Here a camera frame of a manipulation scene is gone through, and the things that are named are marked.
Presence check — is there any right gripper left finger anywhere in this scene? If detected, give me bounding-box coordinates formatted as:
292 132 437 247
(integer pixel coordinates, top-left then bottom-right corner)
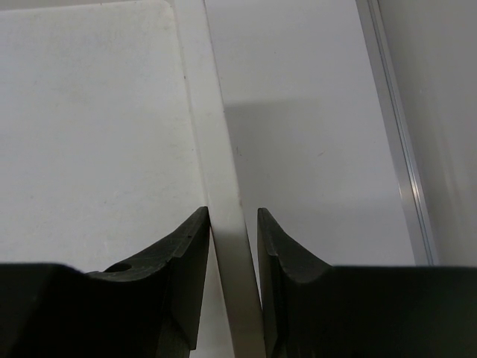
1 207 209 357

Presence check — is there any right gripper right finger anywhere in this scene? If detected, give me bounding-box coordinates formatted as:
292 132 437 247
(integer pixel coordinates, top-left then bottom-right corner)
257 208 476 357

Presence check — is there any white drawer cabinet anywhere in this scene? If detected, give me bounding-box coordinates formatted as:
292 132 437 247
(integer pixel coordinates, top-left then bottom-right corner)
1 1 265 357

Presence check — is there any right aluminium rail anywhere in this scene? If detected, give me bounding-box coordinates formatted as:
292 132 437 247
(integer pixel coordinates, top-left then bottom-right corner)
356 0 439 266

